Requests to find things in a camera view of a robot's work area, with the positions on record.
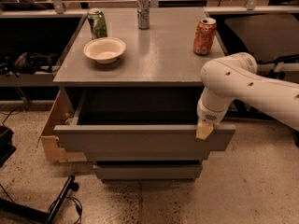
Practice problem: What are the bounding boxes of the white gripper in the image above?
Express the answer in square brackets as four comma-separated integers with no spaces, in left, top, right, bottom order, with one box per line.
[196,89,233,140]

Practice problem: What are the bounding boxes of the grey top drawer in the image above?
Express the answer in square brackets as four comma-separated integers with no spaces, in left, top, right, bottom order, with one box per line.
[54,87,235,156]

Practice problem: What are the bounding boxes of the grey drawer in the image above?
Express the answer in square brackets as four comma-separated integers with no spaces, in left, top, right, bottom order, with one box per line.
[93,164,203,180]
[85,151,209,161]
[54,87,235,156]

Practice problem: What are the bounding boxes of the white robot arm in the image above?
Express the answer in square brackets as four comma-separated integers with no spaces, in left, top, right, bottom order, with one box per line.
[196,52,299,140]

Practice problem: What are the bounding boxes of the grey drawer cabinet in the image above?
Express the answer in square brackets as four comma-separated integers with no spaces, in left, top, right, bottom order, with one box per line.
[52,6,239,183]

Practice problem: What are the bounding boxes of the grey middle drawer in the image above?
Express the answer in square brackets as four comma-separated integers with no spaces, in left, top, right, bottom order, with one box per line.
[85,151,209,161]

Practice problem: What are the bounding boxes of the grey bottom drawer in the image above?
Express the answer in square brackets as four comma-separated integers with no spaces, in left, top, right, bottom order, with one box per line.
[93,164,203,180]

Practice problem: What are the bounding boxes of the orange soda can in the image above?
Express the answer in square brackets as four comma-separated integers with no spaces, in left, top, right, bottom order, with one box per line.
[193,18,217,55]

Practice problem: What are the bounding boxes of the black chair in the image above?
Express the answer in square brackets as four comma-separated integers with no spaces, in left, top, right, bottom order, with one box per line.
[216,13,299,83]

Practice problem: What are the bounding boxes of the white paper bowl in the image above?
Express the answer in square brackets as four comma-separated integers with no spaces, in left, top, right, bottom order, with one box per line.
[83,37,126,64]

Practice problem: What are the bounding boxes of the cardboard box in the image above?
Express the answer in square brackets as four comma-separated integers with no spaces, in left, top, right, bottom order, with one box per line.
[40,92,86,162]

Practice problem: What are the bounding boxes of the silver soda can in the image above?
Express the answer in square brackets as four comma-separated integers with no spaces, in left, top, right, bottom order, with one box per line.
[136,0,150,30]

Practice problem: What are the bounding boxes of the green soda can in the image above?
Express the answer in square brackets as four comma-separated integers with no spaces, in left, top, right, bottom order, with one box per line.
[87,8,107,39]

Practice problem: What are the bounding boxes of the black headphones on shelf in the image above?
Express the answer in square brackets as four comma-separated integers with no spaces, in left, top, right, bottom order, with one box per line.
[0,52,58,76]

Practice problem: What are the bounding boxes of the black case at left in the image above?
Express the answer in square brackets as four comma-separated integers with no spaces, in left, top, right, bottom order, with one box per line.
[0,126,16,167]

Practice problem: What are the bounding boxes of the black stand with cable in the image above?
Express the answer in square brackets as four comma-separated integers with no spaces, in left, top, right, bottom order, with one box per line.
[0,175,83,224]

